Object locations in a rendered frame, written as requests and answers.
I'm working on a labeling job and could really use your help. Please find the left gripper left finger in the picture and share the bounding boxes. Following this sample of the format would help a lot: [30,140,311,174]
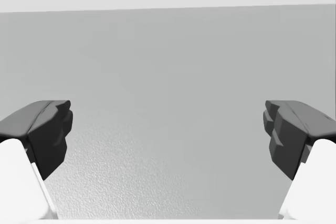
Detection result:
[0,100,74,220]

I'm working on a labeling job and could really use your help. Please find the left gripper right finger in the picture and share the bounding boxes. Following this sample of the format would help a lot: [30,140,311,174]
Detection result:
[262,100,336,220]

